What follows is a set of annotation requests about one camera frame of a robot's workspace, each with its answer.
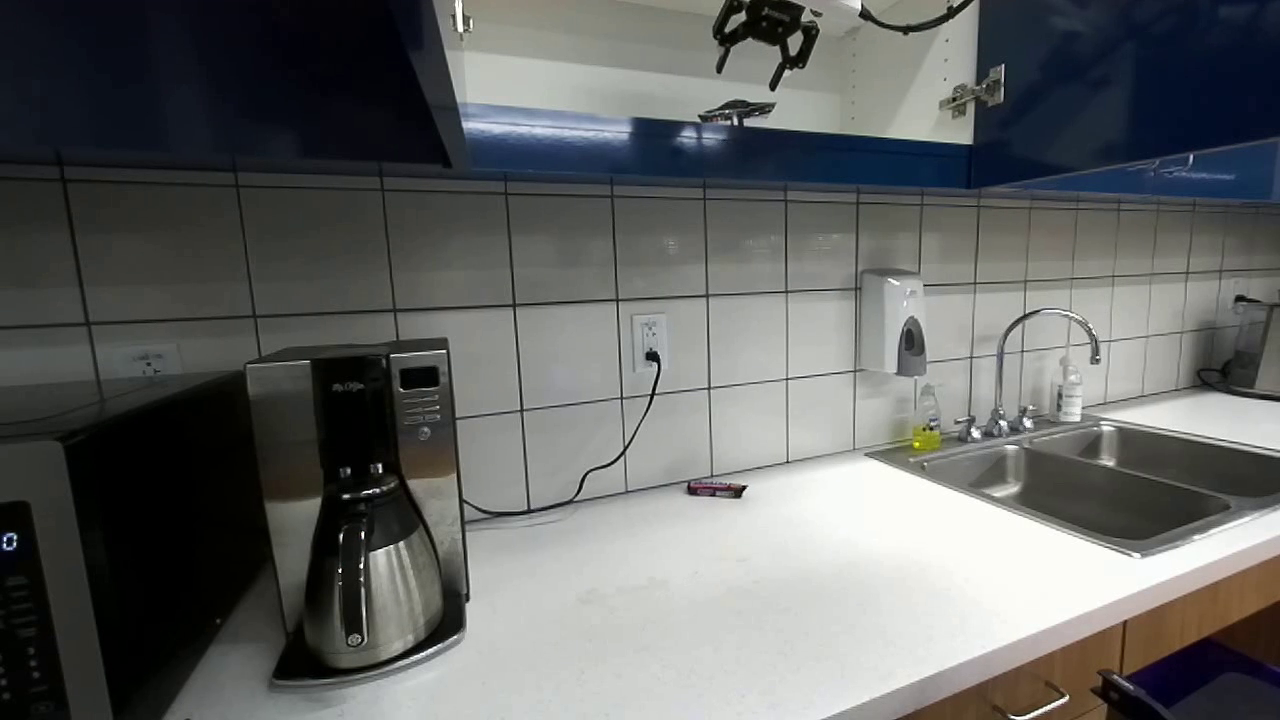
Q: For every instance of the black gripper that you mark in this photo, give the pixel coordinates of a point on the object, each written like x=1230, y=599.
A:
x=767, y=18

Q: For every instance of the metal cabinet hinge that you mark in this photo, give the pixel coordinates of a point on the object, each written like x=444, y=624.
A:
x=974, y=91

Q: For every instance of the blue cabinet door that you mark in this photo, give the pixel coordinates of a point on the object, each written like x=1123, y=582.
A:
x=1132, y=83
x=203, y=83

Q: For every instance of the wooden base cabinet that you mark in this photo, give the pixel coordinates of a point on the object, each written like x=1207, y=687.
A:
x=1066, y=664

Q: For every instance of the chrome gooseneck faucet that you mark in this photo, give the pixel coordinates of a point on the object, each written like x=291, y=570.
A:
x=1026, y=334

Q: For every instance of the yellow dish soap bottle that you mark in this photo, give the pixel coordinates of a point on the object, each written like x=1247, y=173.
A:
x=924, y=425

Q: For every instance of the small dark candy bar wrapper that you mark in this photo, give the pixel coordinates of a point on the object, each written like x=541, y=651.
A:
x=716, y=488

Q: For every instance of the small white pump bottle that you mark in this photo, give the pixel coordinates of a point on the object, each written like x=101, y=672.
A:
x=1068, y=397

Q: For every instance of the black steel coffee maker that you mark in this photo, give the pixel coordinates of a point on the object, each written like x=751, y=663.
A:
x=414, y=454

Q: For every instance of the stainless steel double sink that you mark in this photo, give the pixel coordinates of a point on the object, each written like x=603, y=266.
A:
x=1106, y=487

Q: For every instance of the stainless steel coffee carafe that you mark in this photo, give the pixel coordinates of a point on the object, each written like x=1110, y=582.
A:
x=372, y=587

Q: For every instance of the blue chair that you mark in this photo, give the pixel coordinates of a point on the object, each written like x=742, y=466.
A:
x=1203, y=687

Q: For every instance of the black microwave oven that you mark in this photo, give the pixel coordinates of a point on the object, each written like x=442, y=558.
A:
x=123, y=563

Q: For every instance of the white wall soap dispenser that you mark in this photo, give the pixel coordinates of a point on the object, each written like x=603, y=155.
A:
x=894, y=321

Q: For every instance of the white wall power outlet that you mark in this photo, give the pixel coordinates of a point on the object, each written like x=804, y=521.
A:
x=650, y=340

